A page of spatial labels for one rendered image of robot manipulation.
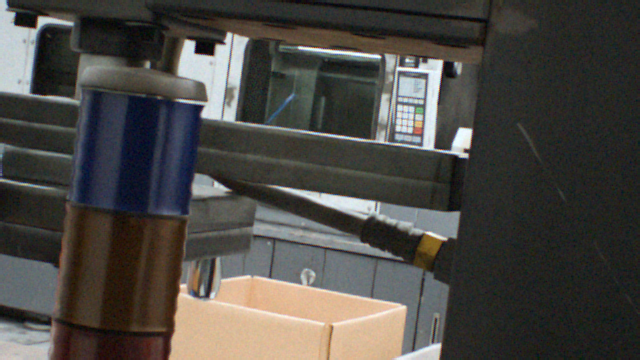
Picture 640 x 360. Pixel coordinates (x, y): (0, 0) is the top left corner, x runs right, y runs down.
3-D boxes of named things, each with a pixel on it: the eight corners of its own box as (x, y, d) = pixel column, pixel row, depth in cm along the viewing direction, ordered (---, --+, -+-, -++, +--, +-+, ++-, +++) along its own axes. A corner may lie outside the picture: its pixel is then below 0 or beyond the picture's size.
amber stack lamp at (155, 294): (91, 301, 40) (104, 200, 40) (196, 322, 39) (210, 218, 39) (27, 313, 37) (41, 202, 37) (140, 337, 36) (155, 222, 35)
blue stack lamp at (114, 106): (105, 195, 40) (118, 93, 40) (211, 213, 39) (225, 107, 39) (42, 196, 37) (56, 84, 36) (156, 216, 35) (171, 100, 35)
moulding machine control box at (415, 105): (381, 157, 516) (393, 65, 514) (398, 158, 537) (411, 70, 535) (422, 163, 509) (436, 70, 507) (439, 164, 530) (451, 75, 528)
